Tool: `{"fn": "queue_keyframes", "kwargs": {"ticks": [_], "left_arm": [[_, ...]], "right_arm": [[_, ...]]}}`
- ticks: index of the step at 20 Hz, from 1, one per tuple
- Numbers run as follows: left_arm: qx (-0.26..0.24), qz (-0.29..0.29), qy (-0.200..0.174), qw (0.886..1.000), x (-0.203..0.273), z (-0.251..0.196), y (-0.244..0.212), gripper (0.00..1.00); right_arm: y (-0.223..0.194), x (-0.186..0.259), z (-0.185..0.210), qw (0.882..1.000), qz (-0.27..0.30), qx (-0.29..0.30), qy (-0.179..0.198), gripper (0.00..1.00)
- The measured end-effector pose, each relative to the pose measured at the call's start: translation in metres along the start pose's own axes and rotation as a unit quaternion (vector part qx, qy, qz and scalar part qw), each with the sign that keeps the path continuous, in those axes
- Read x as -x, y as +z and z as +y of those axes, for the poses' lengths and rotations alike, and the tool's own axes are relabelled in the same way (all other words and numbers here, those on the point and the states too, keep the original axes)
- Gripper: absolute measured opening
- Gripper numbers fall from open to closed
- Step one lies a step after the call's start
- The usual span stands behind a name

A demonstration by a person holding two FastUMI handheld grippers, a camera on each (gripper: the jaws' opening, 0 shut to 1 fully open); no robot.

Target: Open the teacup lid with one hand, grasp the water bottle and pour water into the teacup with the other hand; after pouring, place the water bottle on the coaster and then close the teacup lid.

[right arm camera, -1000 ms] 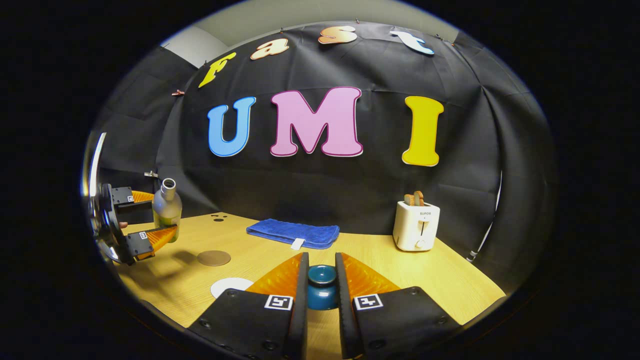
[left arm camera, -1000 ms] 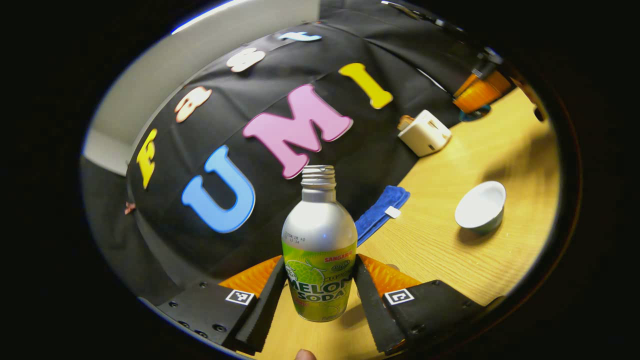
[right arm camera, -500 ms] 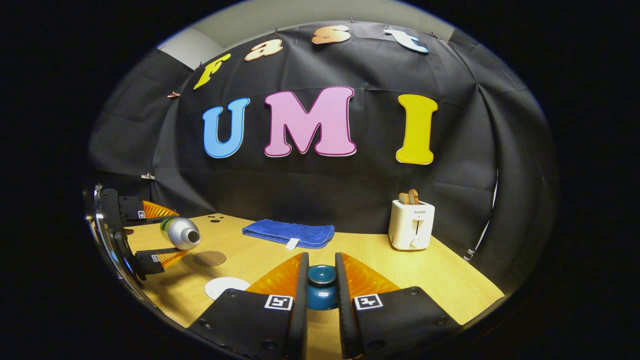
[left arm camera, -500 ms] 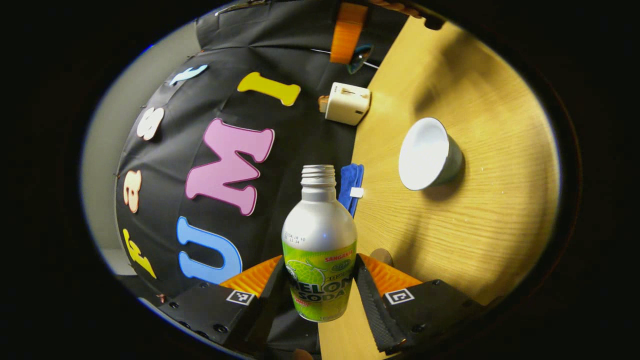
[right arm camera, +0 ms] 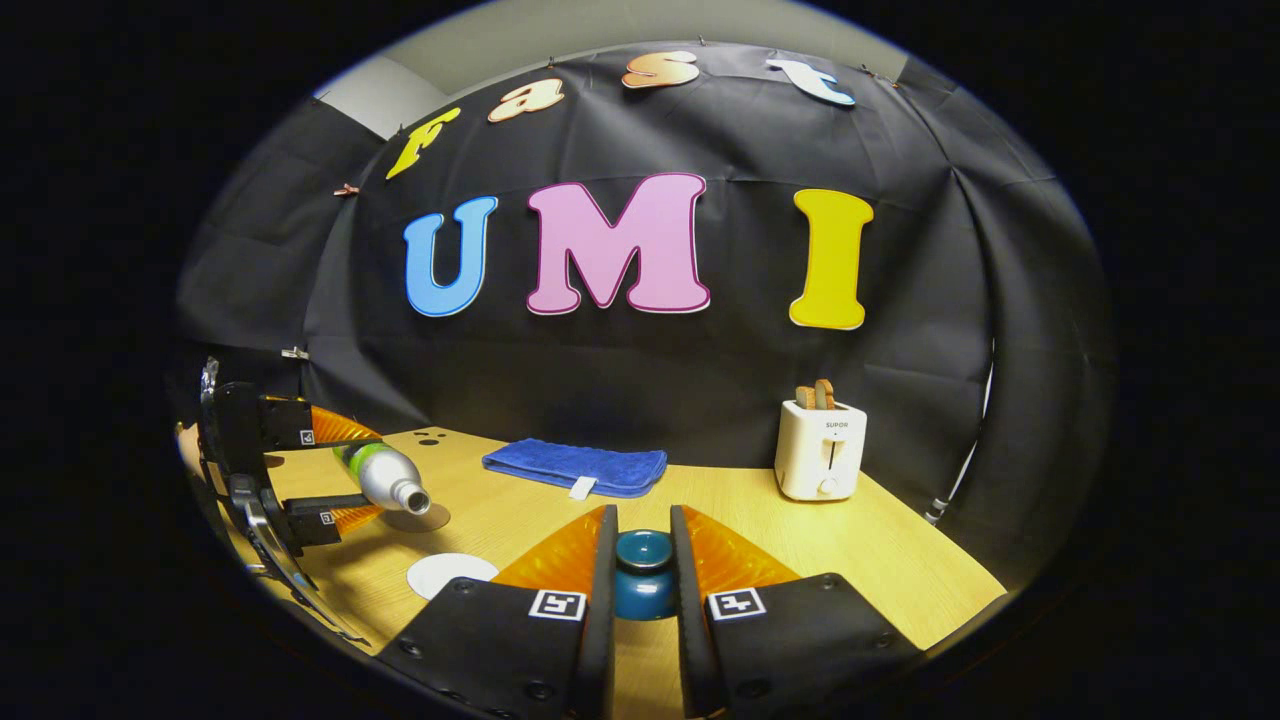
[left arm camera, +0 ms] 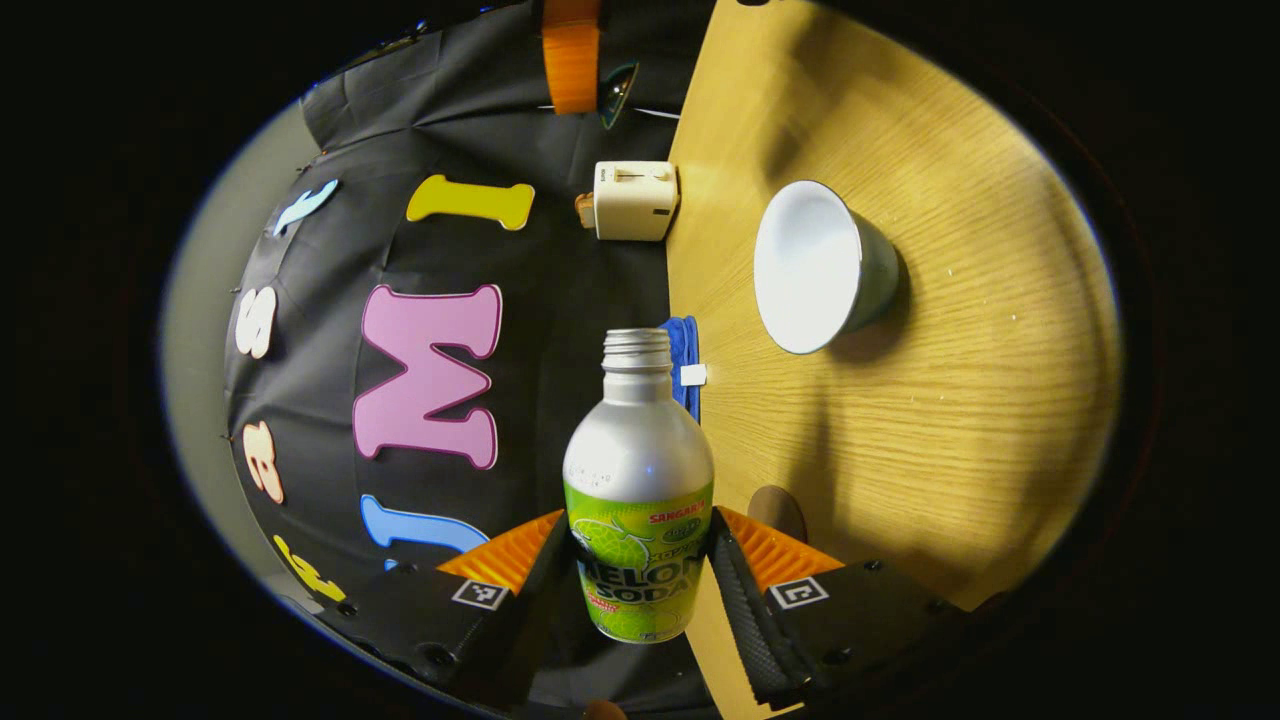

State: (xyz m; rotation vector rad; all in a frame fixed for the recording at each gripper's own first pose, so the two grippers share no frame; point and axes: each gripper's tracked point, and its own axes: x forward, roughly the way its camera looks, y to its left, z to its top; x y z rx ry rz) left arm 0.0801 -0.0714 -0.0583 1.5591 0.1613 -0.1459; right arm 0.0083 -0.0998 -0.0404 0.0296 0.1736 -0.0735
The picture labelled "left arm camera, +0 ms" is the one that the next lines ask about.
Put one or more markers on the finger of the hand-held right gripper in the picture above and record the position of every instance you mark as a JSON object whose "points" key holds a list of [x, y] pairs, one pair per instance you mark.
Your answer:
{"points": [[571, 60]]}

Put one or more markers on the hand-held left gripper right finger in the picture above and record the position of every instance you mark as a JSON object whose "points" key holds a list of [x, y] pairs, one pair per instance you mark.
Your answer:
{"points": [[745, 620]]}

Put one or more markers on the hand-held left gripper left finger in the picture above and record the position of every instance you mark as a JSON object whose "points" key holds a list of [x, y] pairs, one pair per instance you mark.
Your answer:
{"points": [[545, 610]]}

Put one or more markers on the round brown coaster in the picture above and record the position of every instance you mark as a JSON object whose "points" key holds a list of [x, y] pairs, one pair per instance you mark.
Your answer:
{"points": [[780, 512]]}

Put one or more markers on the silver green water bottle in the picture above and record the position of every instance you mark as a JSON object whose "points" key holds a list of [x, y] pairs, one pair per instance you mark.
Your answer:
{"points": [[640, 450]]}

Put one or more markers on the teal teacup white inside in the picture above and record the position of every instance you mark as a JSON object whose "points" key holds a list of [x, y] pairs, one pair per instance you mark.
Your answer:
{"points": [[810, 270]]}

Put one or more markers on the brown bread slice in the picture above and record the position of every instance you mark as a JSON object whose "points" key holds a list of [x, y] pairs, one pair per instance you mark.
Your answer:
{"points": [[585, 210]]}

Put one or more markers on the white toaster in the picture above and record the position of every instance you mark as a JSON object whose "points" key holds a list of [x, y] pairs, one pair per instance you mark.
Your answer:
{"points": [[635, 200]]}

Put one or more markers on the blue folded towel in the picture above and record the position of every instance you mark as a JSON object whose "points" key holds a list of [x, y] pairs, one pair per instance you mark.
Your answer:
{"points": [[683, 345]]}

